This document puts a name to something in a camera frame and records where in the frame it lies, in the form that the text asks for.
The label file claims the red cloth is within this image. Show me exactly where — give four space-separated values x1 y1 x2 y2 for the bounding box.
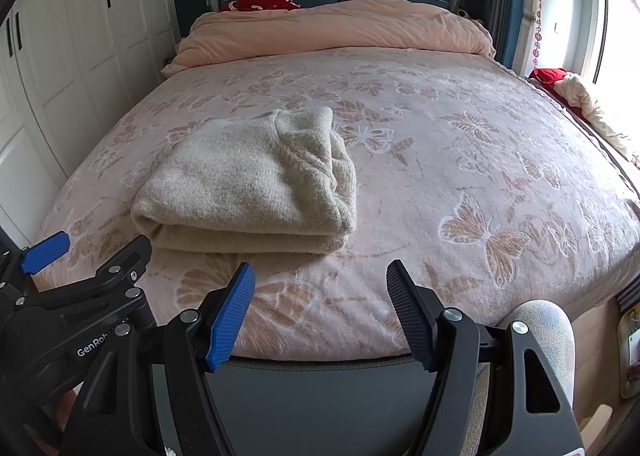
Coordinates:
531 66 596 121

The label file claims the dark bed frame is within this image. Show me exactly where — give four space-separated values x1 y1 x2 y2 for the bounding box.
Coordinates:
150 281 640 456

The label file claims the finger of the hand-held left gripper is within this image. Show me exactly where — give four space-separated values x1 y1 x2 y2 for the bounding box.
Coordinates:
0 231 71 287
80 235 153 301

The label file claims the cream crumpled cloth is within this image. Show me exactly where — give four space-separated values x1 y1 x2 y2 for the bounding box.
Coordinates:
552 73 640 161

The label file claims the white wardrobe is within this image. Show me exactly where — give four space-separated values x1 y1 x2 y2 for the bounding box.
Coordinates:
0 0 182 249

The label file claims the window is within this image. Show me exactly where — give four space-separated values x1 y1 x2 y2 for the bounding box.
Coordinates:
592 0 640 86

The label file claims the person's patterned trouser leg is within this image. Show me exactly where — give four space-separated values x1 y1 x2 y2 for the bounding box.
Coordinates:
455 300 576 456

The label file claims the cream knitted sweater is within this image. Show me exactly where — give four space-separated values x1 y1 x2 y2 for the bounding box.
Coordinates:
131 106 358 255

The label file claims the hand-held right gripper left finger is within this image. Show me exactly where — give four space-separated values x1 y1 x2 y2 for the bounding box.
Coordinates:
60 262 257 456

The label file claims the white red patterned curtain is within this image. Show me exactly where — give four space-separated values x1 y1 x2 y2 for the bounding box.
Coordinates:
522 0 551 76

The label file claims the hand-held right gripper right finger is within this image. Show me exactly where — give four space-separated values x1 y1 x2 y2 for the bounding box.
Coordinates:
386 259 583 456

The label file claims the pink butterfly blanket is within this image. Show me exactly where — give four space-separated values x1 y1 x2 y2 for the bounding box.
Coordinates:
37 46 640 362

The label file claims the pink duvet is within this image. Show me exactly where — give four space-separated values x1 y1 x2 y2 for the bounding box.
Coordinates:
161 0 497 77

